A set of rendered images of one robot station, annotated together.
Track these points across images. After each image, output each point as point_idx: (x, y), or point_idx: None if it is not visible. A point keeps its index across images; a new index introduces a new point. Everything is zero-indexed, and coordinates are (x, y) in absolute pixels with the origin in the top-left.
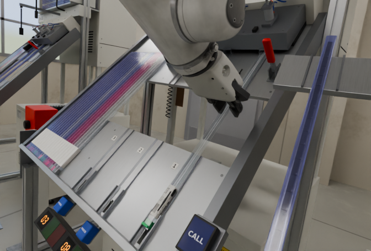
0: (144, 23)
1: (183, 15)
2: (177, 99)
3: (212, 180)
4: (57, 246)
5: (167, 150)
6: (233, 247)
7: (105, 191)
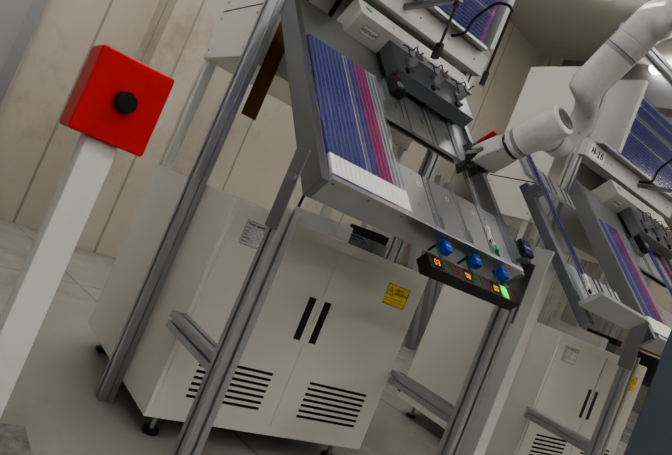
0: (552, 140)
1: (563, 146)
2: (248, 105)
3: (493, 223)
4: (463, 277)
5: (461, 201)
6: (409, 285)
7: (457, 233)
